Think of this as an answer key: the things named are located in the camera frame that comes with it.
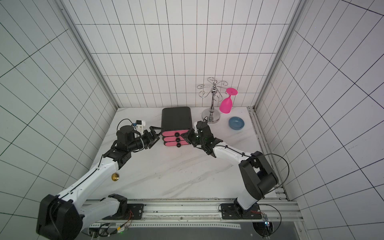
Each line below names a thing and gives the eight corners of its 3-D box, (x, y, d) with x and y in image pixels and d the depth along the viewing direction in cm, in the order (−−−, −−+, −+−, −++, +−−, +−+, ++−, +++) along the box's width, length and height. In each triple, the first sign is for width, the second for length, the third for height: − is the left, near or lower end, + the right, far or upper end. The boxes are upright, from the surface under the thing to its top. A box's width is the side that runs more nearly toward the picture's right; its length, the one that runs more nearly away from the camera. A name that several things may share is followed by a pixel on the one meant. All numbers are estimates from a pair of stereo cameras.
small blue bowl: (229, 130, 108) (230, 127, 105) (227, 120, 115) (228, 116, 111) (244, 131, 108) (245, 127, 105) (241, 120, 115) (242, 116, 111)
